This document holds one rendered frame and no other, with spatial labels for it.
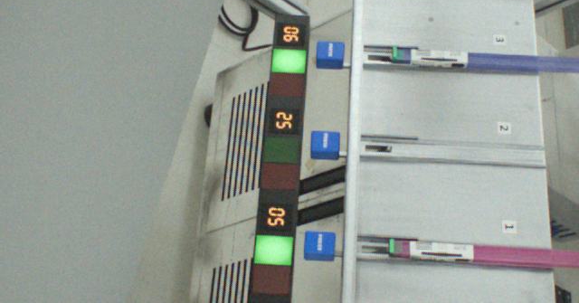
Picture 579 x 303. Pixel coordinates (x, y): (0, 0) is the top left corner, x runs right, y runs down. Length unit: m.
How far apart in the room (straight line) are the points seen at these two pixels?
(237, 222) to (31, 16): 0.77
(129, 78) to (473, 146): 0.36
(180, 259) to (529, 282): 0.90
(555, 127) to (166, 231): 0.72
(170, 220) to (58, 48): 0.85
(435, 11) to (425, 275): 0.31
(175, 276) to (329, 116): 0.43
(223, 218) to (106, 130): 0.73
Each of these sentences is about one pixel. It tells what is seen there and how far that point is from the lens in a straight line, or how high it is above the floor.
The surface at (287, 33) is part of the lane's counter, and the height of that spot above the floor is 0.65.
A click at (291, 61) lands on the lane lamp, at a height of 0.66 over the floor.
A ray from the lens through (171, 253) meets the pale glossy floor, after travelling 1.62.
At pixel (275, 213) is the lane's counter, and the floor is 0.66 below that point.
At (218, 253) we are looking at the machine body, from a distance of 1.51.
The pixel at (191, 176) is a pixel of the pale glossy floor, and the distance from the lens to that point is 1.69.
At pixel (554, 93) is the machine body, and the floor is 0.62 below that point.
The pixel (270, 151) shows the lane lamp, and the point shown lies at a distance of 0.89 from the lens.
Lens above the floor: 1.25
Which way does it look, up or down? 41 degrees down
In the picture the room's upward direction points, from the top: 69 degrees clockwise
